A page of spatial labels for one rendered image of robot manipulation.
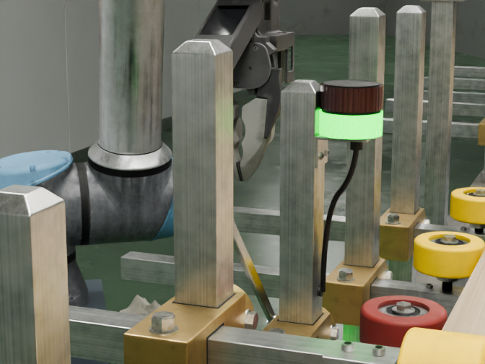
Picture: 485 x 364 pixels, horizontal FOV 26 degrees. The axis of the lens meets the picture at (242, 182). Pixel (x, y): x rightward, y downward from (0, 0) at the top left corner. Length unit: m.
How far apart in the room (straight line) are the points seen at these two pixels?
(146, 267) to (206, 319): 0.58
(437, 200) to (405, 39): 0.39
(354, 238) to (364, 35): 0.24
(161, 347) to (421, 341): 0.18
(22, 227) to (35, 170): 1.29
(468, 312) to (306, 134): 0.23
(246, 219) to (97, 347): 0.77
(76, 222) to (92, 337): 1.06
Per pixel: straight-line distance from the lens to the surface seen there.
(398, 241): 1.45
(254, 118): 1.06
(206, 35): 1.02
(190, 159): 0.77
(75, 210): 1.85
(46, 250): 0.56
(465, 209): 1.44
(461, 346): 0.71
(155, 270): 1.34
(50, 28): 5.87
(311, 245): 1.02
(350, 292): 1.22
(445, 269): 1.20
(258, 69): 1.05
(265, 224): 1.54
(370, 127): 0.98
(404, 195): 1.51
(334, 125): 0.98
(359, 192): 1.26
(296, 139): 1.00
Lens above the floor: 1.23
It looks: 13 degrees down
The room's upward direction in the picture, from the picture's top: straight up
